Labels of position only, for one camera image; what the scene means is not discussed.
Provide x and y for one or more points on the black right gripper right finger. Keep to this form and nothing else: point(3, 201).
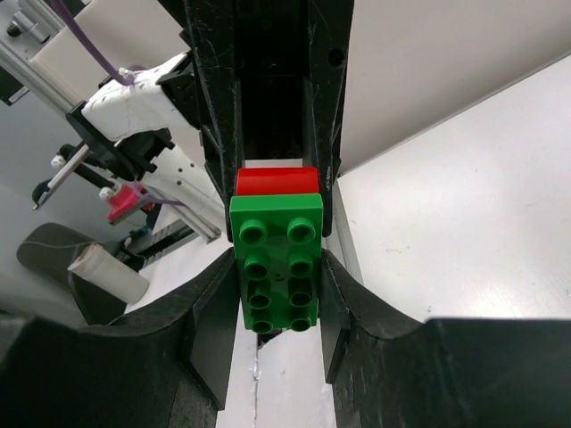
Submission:
point(388, 370)

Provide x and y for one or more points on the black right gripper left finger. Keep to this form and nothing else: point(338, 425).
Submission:
point(166, 364)

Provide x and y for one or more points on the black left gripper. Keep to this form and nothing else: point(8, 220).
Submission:
point(270, 43)

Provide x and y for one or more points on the red lego brick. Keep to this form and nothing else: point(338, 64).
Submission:
point(276, 181)

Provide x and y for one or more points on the green plate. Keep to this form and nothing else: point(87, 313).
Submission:
point(277, 243)

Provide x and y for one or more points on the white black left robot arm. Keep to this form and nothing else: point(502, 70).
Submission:
point(155, 102)

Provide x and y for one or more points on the white cardboard tube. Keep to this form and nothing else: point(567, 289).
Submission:
point(97, 266)

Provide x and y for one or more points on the pink black clamp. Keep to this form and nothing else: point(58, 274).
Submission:
point(124, 201)

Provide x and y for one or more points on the aluminium table edge rail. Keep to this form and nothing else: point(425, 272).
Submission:
point(38, 51)

